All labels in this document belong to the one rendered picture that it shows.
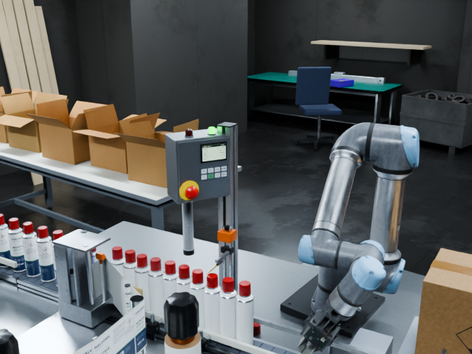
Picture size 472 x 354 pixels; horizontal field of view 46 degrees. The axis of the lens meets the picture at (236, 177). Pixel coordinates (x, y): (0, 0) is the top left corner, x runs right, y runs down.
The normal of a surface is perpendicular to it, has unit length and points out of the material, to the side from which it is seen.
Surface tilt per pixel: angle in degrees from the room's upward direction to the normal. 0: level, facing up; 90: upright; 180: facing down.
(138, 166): 90
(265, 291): 0
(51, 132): 90
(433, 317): 90
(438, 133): 90
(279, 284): 0
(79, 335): 0
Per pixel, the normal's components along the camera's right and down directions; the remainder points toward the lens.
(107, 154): -0.57, 0.27
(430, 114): -0.74, 0.21
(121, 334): 0.90, 0.13
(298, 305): 0.02, -0.94
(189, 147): 0.43, 0.28
